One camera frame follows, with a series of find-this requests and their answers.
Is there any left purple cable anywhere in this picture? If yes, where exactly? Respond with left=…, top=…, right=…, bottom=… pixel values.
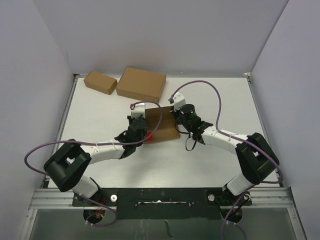
left=24, top=100, right=164, bottom=227

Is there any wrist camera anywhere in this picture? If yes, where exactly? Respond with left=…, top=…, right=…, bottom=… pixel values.
left=130, top=102, right=146, bottom=119
left=168, top=91, right=186, bottom=112

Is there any large closed cardboard box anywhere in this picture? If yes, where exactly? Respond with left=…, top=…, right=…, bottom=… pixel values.
left=116, top=66, right=167, bottom=103

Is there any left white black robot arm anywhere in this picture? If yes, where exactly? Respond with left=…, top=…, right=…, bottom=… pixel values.
left=43, top=114, right=148, bottom=206

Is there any small closed cardboard box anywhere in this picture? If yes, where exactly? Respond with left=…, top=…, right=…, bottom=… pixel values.
left=84, top=71, right=118, bottom=95

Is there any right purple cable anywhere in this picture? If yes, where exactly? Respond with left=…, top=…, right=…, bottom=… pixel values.
left=168, top=79, right=285, bottom=240

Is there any purple cable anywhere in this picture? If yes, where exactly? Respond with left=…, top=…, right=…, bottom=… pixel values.
left=24, top=100, right=164, bottom=227
left=168, top=79, right=285, bottom=240

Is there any small red plastic block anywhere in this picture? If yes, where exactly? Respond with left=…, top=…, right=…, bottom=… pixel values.
left=146, top=131, right=154, bottom=142

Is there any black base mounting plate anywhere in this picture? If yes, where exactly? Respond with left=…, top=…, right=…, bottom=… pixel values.
left=72, top=187, right=245, bottom=221

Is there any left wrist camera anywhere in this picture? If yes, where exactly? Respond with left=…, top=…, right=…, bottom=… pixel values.
left=130, top=102, right=146, bottom=119

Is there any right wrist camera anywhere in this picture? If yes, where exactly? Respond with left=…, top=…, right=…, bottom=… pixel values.
left=168, top=91, right=186, bottom=112

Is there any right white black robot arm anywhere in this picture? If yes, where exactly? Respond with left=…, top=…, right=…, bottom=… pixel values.
left=171, top=104, right=280, bottom=205

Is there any aluminium frame rail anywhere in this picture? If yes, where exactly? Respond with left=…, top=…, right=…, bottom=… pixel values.
left=29, top=188, right=74, bottom=209

